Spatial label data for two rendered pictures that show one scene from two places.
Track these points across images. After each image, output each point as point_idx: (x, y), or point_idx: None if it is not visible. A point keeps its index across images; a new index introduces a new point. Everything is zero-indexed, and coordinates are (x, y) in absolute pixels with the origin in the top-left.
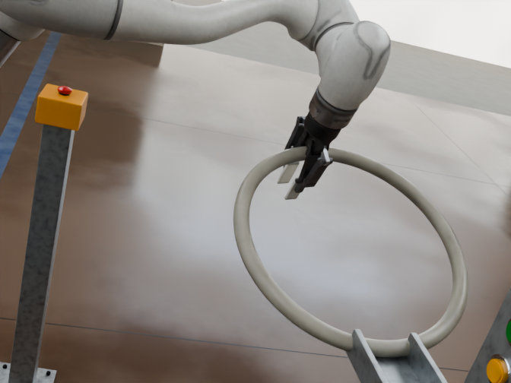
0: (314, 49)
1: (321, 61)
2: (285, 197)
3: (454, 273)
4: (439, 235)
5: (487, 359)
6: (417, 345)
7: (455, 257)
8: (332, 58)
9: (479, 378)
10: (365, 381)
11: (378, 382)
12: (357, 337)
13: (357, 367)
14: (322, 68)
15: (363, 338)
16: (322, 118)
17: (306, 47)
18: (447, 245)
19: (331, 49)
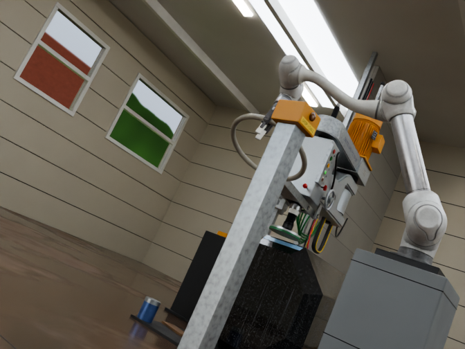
0: (295, 86)
1: (297, 93)
2: (260, 139)
3: (239, 147)
4: (234, 136)
5: (326, 164)
6: None
7: (237, 142)
8: (300, 93)
9: (325, 167)
10: (287, 185)
11: (290, 183)
12: None
13: (285, 183)
14: (297, 96)
15: None
16: None
17: (294, 85)
18: (236, 138)
19: (301, 91)
